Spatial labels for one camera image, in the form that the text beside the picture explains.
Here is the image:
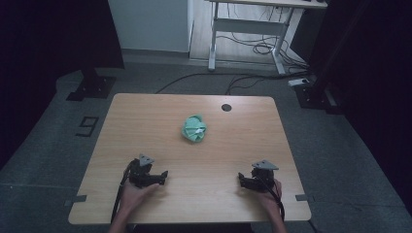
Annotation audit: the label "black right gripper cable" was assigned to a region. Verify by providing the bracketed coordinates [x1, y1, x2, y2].
[258, 176, 286, 222]

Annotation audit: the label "long black floor cable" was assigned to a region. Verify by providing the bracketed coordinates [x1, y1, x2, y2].
[154, 71, 312, 95]

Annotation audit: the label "tangled black cables under desk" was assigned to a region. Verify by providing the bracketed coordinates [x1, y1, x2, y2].
[217, 3, 309, 74]

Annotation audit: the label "person's right hand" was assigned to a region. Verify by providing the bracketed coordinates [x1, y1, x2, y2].
[258, 179, 283, 212]

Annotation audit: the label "black stand with square base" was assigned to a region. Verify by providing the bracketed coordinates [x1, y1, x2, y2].
[66, 66, 117, 102]

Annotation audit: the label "person's left hand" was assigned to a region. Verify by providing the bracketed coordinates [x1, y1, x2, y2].
[120, 181, 160, 215]

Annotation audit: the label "white power strip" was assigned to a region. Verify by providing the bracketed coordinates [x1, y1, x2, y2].
[288, 78, 310, 87]

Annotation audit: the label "white desk frame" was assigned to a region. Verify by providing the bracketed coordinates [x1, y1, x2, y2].
[205, 0, 328, 76]

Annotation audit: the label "green towel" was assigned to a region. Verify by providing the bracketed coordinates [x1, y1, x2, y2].
[180, 114, 208, 144]

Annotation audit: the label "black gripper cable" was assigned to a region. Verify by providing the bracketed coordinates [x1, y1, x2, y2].
[258, 176, 286, 222]
[110, 159, 135, 224]

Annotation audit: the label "person's dark clothing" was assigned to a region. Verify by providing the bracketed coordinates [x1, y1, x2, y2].
[130, 222, 255, 233]

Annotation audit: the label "dark curtain with pole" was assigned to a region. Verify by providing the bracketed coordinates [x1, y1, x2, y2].
[307, 0, 412, 215]

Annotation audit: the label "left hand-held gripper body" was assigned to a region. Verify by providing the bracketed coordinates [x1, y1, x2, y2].
[128, 153, 156, 189]

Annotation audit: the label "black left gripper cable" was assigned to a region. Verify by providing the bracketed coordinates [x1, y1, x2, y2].
[110, 159, 135, 224]

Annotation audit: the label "large black curtain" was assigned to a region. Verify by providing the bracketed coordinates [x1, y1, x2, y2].
[0, 0, 125, 169]

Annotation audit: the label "black stand with long base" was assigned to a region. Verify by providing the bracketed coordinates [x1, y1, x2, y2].
[294, 76, 343, 115]

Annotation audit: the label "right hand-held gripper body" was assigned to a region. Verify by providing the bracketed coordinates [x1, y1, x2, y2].
[251, 159, 280, 192]

